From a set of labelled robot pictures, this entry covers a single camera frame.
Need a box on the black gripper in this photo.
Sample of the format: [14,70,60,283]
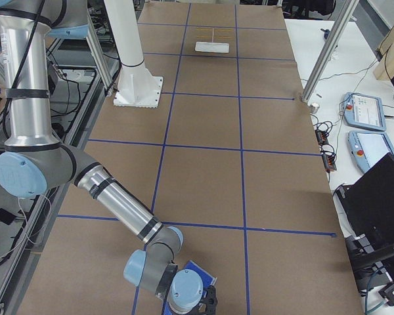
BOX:
[197,285,218,315]

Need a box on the blue towel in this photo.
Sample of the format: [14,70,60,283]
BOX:
[162,261,217,314]

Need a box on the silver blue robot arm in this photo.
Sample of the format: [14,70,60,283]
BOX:
[0,1,217,314]

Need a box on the white rack base tray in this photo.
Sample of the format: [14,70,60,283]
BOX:
[194,41,230,54]

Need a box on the orange black connector box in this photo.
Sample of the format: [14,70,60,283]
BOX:
[315,130,329,146]

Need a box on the small metal cylinder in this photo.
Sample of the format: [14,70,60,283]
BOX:
[309,102,320,114]

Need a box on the lower teach pendant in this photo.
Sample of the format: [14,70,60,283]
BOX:
[347,131,394,173]

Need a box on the teach pendant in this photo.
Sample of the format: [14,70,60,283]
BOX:
[347,131,394,173]
[341,93,386,131]

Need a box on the upper teach pendant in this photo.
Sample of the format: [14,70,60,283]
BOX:
[341,93,386,131]

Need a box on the white pedestal column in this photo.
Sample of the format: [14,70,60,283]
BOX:
[104,0,164,108]

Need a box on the aluminium frame post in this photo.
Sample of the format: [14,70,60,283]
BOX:
[301,0,359,103]

